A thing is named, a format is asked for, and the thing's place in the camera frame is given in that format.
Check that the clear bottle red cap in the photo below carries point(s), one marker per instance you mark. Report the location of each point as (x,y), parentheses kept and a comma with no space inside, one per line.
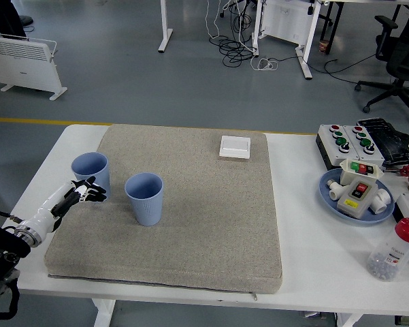
(394,252)

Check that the small can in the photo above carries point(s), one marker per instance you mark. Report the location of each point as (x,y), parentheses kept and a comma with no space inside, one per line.
(323,46)

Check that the white wall switch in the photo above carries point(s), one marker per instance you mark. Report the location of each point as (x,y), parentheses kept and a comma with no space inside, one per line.
(234,146)

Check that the black ribbed foot pedal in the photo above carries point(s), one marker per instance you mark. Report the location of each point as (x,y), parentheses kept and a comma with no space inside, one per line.
(389,136)

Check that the black desk leg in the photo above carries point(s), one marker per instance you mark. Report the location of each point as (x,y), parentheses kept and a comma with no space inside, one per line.
(333,27)

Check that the blue plate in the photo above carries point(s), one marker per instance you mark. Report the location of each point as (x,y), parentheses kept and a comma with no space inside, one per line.
(360,218)

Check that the white table leg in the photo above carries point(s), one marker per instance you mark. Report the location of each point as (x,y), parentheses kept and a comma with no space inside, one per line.
(103,313)
(348,321)

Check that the white pipe coupling fitting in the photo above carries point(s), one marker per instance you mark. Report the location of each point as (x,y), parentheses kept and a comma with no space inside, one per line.
(381,201)

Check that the grey-brown mat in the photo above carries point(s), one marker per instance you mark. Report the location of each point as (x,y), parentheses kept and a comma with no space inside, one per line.
(197,221)

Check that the white four-button control box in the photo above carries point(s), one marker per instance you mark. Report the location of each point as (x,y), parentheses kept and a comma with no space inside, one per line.
(355,144)
(330,143)

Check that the white desk leg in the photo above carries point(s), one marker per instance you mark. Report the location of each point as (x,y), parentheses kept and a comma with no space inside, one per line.
(304,51)
(165,27)
(258,24)

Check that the white electric panel heater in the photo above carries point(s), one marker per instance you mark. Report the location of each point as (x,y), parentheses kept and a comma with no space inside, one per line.
(24,68)

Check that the red emergency stop button box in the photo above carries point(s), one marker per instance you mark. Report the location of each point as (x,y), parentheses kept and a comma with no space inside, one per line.
(406,206)

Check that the white pipe tee fitting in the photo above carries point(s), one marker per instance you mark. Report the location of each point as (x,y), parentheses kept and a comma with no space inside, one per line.
(335,192)

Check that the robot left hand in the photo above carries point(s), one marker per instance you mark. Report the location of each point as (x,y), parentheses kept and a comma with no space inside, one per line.
(44,213)

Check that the black office chair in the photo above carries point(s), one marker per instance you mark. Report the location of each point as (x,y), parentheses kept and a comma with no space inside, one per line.
(403,64)

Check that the blue ribbed plastic cup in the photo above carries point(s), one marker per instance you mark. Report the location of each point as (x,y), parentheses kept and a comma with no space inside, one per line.
(88,165)
(145,207)

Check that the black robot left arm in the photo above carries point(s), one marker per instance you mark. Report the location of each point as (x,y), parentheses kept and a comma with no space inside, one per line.
(3,245)

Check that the grey two-button switch box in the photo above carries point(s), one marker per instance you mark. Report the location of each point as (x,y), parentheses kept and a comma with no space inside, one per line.
(355,204)

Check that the person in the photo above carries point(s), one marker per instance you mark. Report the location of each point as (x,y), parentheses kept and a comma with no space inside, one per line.
(3,17)

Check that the cream three-button switch box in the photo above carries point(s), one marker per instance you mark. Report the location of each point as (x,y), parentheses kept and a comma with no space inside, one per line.
(347,175)

